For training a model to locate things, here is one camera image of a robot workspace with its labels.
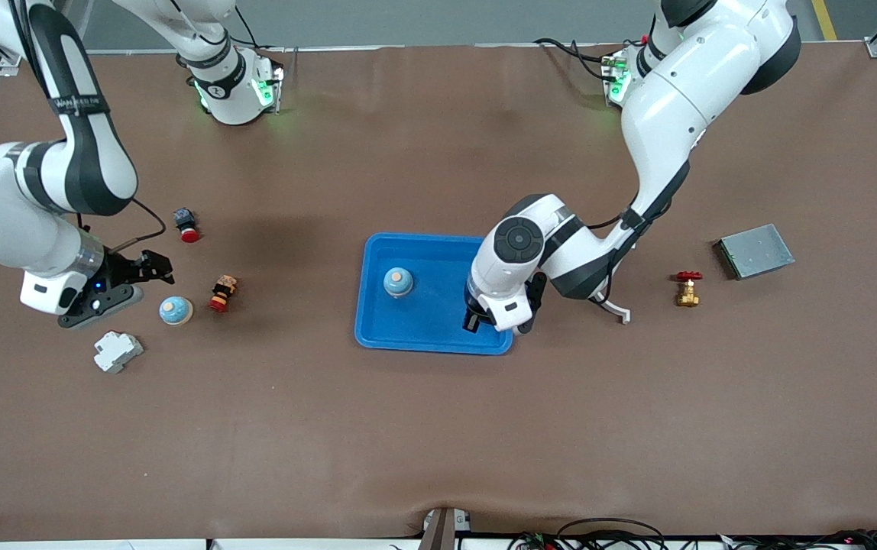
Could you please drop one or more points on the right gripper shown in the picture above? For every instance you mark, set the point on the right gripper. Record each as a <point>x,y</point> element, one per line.
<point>124,270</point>

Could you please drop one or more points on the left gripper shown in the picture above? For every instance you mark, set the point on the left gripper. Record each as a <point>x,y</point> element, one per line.
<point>474,315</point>

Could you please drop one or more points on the blue service bell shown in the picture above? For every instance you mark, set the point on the blue service bell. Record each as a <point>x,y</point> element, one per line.
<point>176,311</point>
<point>398,283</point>

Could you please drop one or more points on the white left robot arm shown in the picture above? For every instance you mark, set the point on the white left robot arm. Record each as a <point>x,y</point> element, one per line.
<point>683,99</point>

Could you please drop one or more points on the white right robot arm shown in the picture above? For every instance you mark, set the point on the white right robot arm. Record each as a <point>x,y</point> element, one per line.
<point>11,221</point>

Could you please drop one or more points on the blue plastic tray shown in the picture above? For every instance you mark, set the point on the blue plastic tray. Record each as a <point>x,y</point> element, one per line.
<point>431,325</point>

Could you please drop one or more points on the red emergency stop button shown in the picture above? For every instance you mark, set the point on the red emergency stop button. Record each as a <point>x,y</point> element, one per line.
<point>188,229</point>

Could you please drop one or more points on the white circuit breaker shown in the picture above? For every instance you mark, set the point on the white circuit breaker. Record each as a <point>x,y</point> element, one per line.
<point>118,351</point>

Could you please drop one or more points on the brown table cover mat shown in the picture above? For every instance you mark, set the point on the brown table cover mat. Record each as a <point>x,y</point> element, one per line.
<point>438,428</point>

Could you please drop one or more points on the white curved plastic clamp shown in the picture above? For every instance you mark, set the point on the white curved plastic clamp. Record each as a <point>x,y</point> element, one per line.
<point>620,311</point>

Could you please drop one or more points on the green lit base connector box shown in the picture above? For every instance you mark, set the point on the green lit base connector box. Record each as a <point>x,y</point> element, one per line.
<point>616,76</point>
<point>270,88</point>

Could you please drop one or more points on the white table edge strip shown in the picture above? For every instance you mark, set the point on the white table edge strip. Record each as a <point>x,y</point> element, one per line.
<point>102,545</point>

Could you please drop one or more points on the grey metal power supply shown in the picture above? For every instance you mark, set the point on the grey metal power supply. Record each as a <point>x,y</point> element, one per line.
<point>755,252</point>

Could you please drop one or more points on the red black push button switch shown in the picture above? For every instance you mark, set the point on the red black push button switch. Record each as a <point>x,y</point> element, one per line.
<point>222,294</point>

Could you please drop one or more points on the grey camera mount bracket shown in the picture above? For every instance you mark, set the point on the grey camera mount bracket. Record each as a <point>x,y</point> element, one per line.
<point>442,531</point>

